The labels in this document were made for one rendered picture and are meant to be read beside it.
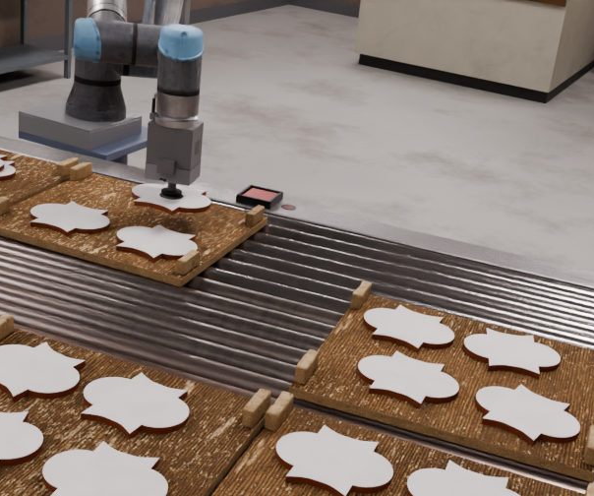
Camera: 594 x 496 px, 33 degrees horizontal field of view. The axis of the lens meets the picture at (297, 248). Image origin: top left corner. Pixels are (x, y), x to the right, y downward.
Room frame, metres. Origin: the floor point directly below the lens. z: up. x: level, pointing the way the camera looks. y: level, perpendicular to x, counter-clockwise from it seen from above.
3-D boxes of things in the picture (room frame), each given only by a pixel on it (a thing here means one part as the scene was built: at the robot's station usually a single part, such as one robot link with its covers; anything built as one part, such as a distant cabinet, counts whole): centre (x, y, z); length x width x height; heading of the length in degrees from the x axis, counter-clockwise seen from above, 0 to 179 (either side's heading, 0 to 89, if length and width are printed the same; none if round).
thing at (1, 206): (1.64, 0.54, 0.95); 0.06 x 0.02 x 0.03; 160
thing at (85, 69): (2.44, 0.54, 1.08); 0.13 x 0.12 x 0.14; 103
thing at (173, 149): (1.69, 0.24, 1.09); 0.10 x 0.09 x 0.16; 170
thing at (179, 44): (1.70, 0.24, 1.24); 0.09 x 0.08 x 0.11; 13
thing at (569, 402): (1.28, -0.26, 0.94); 0.41 x 0.35 x 0.04; 73
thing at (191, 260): (1.51, 0.18, 0.95); 0.06 x 0.02 x 0.03; 160
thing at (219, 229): (1.70, 0.32, 0.93); 0.41 x 0.35 x 0.02; 70
